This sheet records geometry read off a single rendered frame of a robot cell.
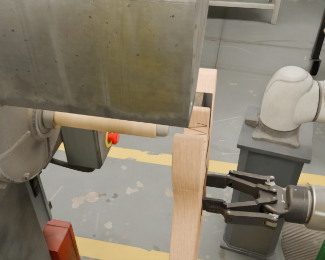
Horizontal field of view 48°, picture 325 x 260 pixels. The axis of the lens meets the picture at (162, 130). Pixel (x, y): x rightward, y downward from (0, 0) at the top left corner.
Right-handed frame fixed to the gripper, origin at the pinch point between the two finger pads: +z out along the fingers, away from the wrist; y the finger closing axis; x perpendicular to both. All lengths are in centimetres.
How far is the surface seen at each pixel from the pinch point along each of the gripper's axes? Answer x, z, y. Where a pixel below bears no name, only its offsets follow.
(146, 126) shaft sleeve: 20.2, 10.3, -8.7
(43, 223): -34, 50, 13
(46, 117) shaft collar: 20.2, 27.8, -9.7
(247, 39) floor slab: -70, -16, 313
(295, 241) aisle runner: -97, -45, 81
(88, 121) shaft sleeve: 19.9, 20.4, -9.0
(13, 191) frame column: -8.8, 46.1, -0.2
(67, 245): -46, 44, 16
